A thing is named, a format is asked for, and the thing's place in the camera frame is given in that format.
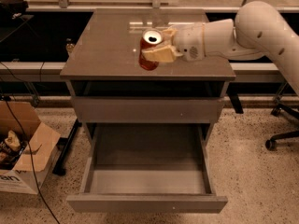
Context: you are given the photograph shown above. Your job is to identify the open grey middle drawer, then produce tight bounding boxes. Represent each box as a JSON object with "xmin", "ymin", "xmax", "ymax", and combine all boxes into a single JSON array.
[{"xmin": 67, "ymin": 124, "xmax": 228, "ymax": 213}]

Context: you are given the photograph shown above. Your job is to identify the brown cardboard box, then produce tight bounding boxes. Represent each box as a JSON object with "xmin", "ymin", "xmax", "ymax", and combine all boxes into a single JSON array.
[{"xmin": 0, "ymin": 101, "xmax": 61, "ymax": 194}]

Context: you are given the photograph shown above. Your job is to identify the red coke can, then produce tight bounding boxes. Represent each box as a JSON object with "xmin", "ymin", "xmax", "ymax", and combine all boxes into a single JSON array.
[{"xmin": 138, "ymin": 28, "xmax": 164, "ymax": 71}]

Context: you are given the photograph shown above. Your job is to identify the grey drawer cabinet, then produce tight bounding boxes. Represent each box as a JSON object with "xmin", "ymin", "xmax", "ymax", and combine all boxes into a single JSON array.
[{"xmin": 61, "ymin": 8, "xmax": 235, "ymax": 137}]

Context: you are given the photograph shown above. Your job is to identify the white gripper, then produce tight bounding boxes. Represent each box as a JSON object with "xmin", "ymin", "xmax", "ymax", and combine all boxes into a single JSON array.
[{"xmin": 141, "ymin": 22, "xmax": 205, "ymax": 63}]

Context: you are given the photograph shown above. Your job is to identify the white ceramic bowl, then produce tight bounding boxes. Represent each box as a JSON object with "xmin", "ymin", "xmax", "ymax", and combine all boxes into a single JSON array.
[{"xmin": 169, "ymin": 23, "xmax": 197, "ymax": 30}]

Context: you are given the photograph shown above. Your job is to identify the black cable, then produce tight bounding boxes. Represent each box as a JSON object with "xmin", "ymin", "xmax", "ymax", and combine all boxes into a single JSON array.
[{"xmin": 0, "ymin": 61, "xmax": 62, "ymax": 224}]

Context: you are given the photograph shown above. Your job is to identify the small bottle behind cabinet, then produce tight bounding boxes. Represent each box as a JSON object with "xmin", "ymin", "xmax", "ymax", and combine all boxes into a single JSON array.
[{"xmin": 65, "ymin": 38, "xmax": 75, "ymax": 54}]

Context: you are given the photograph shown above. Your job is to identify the black bag on desk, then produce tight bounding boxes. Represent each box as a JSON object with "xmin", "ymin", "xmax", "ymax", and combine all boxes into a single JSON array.
[{"xmin": 0, "ymin": 0, "xmax": 29, "ymax": 25}]

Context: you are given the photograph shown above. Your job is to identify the closed grey top drawer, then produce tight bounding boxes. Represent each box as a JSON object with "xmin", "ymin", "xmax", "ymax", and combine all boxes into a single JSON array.
[{"xmin": 71, "ymin": 97, "xmax": 223, "ymax": 123}]

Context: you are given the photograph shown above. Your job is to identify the black office chair base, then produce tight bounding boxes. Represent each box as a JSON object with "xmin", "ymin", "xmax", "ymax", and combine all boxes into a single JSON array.
[{"xmin": 264, "ymin": 102, "xmax": 299, "ymax": 151}]

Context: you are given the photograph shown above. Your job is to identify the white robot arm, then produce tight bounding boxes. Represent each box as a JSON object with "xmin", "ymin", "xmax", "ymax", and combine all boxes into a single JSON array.
[{"xmin": 140, "ymin": 1, "xmax": 299, "ymax": 94}]

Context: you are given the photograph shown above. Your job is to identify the snack bags in box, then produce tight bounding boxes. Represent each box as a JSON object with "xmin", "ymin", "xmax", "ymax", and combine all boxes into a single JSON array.
[{"xmin": 0, "ymin": 130, "xmax": 25, "ymax": 170}]

